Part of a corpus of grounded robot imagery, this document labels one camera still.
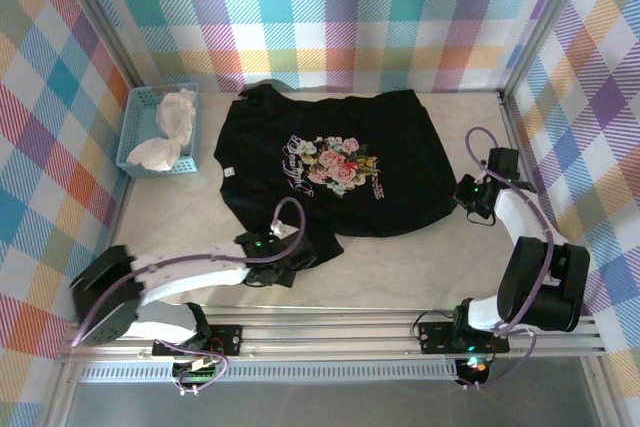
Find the black floral print t-shirt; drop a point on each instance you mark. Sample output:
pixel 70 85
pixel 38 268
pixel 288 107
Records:
pixel 400 147

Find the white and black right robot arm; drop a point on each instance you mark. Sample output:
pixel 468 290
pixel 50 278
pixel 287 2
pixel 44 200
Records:
pixel 520 217

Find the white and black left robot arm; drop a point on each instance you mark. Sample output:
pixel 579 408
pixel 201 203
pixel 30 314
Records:
pixel 190 272

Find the white crumpled cloth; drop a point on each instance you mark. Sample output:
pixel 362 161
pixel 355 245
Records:
pixel 172 117

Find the blue plastic basket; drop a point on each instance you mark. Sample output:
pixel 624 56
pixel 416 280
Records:
pixel 131 122

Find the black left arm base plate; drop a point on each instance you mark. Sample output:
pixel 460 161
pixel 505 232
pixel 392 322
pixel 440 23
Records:
pixel 225 334

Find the aluminium mounting rail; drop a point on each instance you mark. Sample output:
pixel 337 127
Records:
pixel 325 332

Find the aluminium frame post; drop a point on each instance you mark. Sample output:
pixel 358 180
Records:
pixel 100 22
pixel 545 12

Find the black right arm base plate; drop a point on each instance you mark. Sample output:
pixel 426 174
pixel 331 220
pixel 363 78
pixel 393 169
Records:
pixel 435 337

